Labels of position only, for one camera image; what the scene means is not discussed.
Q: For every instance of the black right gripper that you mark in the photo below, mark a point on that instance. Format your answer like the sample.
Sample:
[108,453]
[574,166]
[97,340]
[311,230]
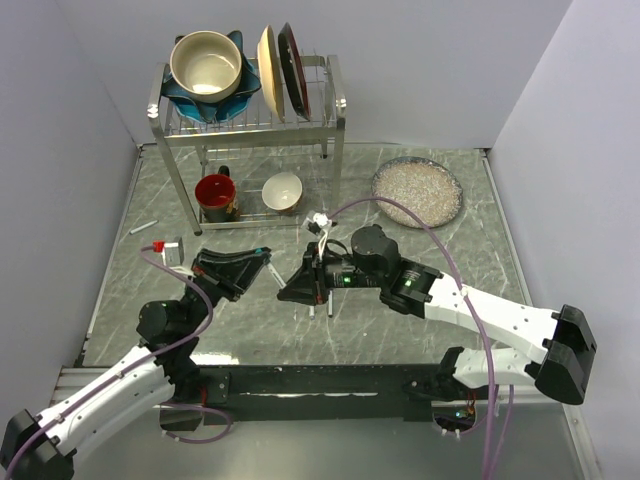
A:
[310,283]

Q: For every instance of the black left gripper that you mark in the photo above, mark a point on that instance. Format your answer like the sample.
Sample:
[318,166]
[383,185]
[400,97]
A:
[239,272]

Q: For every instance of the small pen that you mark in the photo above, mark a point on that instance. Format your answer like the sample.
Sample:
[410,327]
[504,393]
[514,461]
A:
[276,275]

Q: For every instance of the grey pen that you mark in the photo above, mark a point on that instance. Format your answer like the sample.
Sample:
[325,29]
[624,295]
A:
[141,228]

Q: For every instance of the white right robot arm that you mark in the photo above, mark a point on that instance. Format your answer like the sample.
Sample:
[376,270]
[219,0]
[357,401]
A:
[553,351]

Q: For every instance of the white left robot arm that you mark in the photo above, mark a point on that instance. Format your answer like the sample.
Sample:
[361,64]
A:
[159,370]

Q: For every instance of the red and black mug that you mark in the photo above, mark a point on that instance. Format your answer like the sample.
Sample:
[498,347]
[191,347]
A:
[216,195]

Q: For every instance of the white ceramic bowl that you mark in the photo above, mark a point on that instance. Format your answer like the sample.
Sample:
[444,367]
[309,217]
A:
[282,192]

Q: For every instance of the steel dish rack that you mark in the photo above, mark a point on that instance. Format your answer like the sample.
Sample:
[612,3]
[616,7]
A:
[256,140]

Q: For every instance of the blue flower-shaped dish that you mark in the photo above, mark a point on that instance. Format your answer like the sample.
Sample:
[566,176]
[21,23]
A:
[224,110]

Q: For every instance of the speckled brown plate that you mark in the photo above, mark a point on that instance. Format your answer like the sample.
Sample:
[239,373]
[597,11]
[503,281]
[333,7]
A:
[423,186]

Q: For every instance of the large beige bowl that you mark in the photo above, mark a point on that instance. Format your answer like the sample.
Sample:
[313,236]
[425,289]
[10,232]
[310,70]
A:
[207,65]

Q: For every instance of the dark red upright plate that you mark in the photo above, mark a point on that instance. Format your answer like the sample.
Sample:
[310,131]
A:
[293,70]

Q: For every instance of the cream upright plate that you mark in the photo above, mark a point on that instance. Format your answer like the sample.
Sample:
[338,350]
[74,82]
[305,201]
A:
[269,72]

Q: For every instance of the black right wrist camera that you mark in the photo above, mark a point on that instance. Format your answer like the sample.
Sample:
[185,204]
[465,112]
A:
[320,225]

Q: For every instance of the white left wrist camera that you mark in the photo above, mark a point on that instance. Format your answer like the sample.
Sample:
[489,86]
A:
[171,254]

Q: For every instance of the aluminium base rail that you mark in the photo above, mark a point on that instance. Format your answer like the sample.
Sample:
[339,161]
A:
[51,442]

